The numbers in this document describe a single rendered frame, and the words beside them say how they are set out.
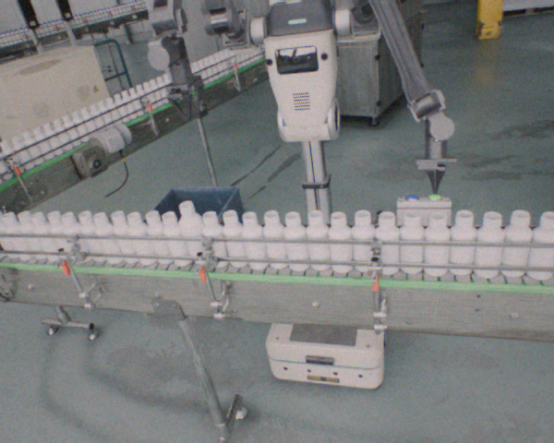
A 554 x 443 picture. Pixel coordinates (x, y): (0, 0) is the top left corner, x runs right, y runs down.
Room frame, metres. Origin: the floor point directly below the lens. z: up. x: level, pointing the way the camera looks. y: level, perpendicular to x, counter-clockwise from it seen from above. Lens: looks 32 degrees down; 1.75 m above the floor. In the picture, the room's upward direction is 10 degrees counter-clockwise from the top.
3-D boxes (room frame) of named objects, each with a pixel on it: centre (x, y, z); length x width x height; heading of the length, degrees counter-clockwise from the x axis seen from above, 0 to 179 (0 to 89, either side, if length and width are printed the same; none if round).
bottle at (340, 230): (0.94, -0.15, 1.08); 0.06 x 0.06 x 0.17
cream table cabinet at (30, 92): (5.01, 2.21, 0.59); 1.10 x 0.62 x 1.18; 142
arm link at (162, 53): (1.18, 0.19, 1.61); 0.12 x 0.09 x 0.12; 162
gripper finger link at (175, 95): (1.20, 0.18, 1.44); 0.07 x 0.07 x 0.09; 71
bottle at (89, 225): (1.20, 0.57, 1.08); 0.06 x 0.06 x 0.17
